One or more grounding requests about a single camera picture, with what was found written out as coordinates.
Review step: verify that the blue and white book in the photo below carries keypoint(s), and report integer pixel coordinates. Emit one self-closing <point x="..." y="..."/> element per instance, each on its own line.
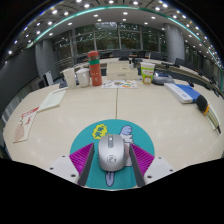
<point x="181" y="92"/>

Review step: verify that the green printed paper cup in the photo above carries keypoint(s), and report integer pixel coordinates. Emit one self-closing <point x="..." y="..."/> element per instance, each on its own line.
<point x="147" y="74"/>

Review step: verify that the dark office chairs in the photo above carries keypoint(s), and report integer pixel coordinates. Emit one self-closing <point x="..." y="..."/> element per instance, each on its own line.
<point x="180" y="61"/>

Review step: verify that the black foam-tipped grey microphone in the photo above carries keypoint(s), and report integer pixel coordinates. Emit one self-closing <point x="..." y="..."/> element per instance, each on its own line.
<point x="202" y="102"/>

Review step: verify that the ceiling lights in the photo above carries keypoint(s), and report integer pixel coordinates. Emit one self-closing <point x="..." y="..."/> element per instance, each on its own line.
<point x="87" y="5"/>

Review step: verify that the red drink bottle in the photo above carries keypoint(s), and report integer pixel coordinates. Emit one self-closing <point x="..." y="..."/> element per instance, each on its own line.
<point x="95" y="71"/>

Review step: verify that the red printed paper sheet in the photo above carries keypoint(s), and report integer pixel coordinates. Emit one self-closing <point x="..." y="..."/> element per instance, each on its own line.
<point x="26" y="125"/>

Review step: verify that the white paper booklet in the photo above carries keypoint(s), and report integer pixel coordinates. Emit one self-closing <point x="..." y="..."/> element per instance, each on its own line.
<point x="53" y="99"/>

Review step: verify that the teal round printed mouse pad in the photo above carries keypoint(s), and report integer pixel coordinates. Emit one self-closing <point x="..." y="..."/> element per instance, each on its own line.
<point x="83" y="140"/>

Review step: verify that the white lidded cup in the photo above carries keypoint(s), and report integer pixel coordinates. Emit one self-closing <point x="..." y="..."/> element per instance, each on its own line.
<point x="83" y="78"/>

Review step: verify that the beige cardboard box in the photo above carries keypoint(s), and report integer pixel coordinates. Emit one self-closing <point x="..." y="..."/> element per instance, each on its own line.
<point x="121" y="71"/>

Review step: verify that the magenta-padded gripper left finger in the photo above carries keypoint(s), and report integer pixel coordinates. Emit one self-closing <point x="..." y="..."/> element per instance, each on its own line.
<point x="60" y="165"/>

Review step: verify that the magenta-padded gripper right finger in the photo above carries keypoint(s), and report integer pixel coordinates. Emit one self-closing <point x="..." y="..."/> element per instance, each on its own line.
<point x="160" y="166"/>

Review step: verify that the silver computer mouse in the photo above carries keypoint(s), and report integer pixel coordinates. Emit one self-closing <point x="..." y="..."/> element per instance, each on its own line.
<point x="111" y="155"/>

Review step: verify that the colourful printed leaflet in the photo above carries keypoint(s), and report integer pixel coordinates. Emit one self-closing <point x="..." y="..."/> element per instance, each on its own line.
<point x="120" y="84"/>

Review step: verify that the black grey desk device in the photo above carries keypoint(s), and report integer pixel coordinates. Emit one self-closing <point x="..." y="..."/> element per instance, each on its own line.
<point x="162" y="79"/>

